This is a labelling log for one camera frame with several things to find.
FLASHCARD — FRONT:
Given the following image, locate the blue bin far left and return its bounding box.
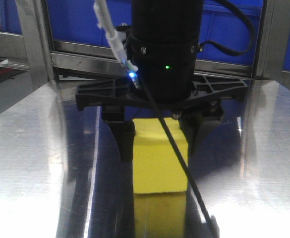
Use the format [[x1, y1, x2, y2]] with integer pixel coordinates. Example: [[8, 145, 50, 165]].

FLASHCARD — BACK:
[[0, 0, 22, 34]]

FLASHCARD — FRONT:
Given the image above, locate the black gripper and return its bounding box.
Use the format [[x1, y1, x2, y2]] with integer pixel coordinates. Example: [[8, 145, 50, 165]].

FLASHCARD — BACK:
[[75, 34, 247, 162]]

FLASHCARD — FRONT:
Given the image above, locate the blue plastic bin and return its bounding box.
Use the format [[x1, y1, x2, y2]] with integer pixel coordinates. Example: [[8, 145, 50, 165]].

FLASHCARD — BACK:
[[45, 0, 133, 48], [197, 0, 263, 65]]

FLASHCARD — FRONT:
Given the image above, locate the stainless steel shelf frame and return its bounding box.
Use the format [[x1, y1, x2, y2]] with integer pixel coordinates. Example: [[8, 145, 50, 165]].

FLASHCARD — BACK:
[[0, 0, 290, 90]]

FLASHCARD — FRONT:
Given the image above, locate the yellow foam block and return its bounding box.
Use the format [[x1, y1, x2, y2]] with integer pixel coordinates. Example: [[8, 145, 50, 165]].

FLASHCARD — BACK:
[[132, 118, 187, 194]]

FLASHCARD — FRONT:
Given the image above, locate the white cable connector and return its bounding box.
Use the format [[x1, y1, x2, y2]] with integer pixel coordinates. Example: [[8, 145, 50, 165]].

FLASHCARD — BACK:
[[93, 0, 141, 89]]

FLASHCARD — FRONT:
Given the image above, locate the blue plastic bin left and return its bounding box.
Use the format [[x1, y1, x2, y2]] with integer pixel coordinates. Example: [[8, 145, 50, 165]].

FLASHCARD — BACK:
[[45, 0, 133, 48]]

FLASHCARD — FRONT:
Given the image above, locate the blue plastic bin right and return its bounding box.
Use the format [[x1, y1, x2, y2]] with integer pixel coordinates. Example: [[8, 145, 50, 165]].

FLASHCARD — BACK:
[[197, 0, 263, 65]]

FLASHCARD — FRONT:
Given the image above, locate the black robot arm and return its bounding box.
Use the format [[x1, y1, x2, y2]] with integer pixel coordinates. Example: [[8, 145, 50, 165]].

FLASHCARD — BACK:
[[75, 0, 246, 161]]

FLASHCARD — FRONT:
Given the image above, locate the thin black cable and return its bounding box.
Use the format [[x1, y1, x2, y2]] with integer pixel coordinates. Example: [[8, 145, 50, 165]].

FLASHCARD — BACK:
[[138, 74, 214, 238]]

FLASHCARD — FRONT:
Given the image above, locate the thick black cable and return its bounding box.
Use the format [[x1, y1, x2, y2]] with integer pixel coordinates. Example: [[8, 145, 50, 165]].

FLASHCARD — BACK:
[[198, 0, 256, 55]]

